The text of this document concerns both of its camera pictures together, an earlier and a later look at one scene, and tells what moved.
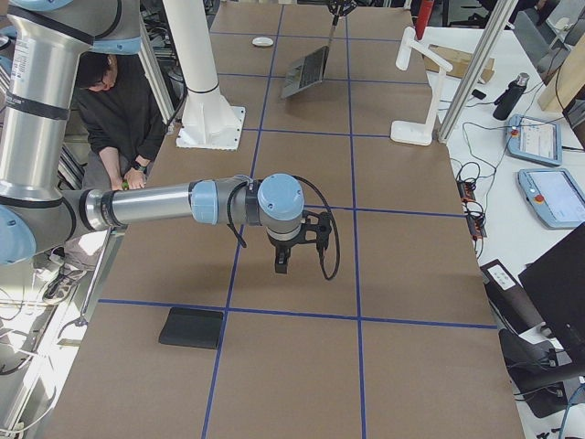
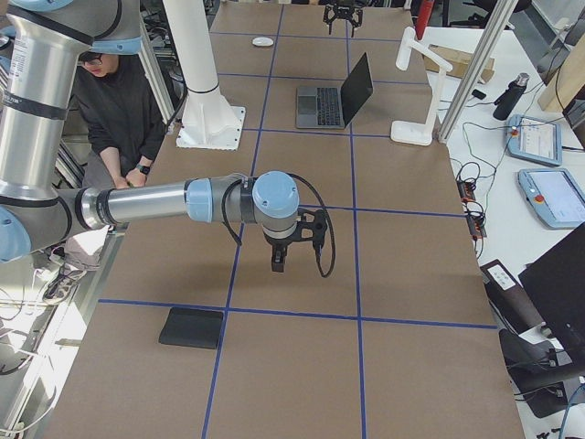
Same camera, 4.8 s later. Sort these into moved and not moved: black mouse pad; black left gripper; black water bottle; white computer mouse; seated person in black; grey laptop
Moved: black left gripper; grey laptop
Not moved: black mouse pad; seated person in black; white computer mouse; black water bottle
